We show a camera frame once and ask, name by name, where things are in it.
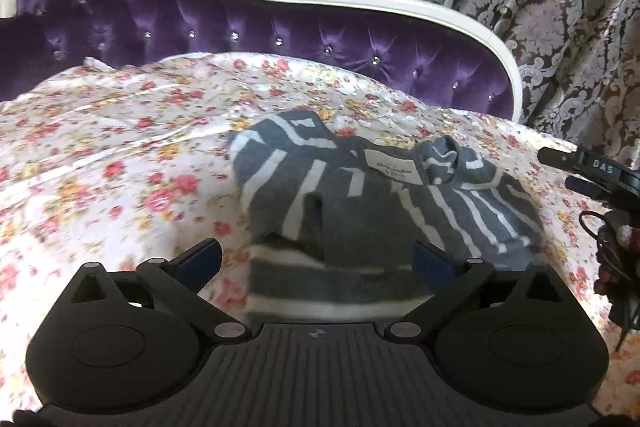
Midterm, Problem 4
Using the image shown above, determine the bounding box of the grey white striped sweater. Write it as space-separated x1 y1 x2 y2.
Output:
227 110 546 326

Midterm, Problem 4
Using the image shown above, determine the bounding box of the purple tufted headboard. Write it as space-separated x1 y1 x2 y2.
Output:
1 0 523 120

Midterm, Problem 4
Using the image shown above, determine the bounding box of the black cable bundle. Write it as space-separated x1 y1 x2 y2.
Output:
577 204 640 353

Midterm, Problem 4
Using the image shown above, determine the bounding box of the floral bed sheet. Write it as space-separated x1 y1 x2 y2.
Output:
1 53 639 418

